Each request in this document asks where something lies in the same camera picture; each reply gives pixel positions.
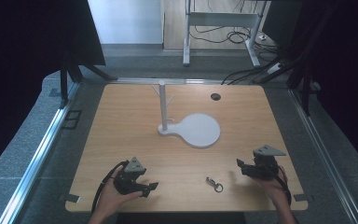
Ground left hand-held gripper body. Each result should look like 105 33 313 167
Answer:
113 156 147 196

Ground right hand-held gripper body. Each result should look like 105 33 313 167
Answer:
243 144 287 181

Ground metal keychain with ring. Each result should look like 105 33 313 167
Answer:
205 175 225 193

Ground white tree-shaped hanger stand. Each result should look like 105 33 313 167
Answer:
151 79 222 149

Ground person's left hand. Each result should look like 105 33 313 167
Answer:
96 173 144 217

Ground person's right hand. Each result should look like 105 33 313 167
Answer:
252 173 290 203

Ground grey tape piece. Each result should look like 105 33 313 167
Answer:
293 192 314 203
59 192 81 203

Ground white power strip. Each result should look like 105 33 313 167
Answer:
266 63 282 75

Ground black tripod stand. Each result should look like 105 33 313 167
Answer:
59 52 118 109
251 36 316 117

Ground black curtain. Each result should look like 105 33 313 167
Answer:
0 0 106 181
262 0 358 175

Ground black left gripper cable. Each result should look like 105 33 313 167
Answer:
90 160 130 214

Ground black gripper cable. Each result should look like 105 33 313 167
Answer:
269 163 293 206
90 160 130 214

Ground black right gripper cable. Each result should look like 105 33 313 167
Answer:
269 163 293 206

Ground aluminium rail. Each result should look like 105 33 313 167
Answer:
0 81 81 224
109 77 225 86
287 88 358 224

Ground black floor cables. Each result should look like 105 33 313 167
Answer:
188 0 290 86

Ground white metal desk frame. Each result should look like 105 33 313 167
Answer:
182 0 269 68

